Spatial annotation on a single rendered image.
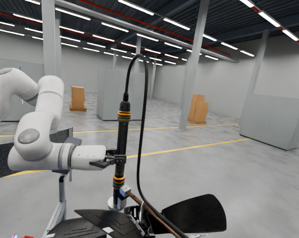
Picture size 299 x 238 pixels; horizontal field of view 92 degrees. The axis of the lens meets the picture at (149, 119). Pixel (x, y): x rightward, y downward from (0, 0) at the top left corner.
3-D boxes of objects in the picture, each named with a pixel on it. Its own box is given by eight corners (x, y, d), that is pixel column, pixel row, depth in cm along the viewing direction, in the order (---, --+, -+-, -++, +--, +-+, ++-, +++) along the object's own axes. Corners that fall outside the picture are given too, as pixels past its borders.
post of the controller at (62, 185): (64, 201, 107) (63, 178, 103) (59, 202, 106) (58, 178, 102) (65, 198, 110) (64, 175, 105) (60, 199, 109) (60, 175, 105)
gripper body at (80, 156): (73, 158, 54) (105, 158, 57) (65, 175, 44) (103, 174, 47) (74, 139, 52) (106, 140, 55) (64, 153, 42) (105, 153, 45)
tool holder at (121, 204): (132, 208, 56) (135, 186, 54) (117, 218, 51) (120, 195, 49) (118, 194, 62) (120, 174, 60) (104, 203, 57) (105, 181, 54)
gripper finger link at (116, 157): (106, 163, 50) (125, 162, 51) (105, 168, 47) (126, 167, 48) (106, 154, 49) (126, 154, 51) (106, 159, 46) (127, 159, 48)
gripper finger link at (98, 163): (84, 160, 48) (100, 156, 52) (94, 172, 43) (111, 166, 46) (84, 157, 48) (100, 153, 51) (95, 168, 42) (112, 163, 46)
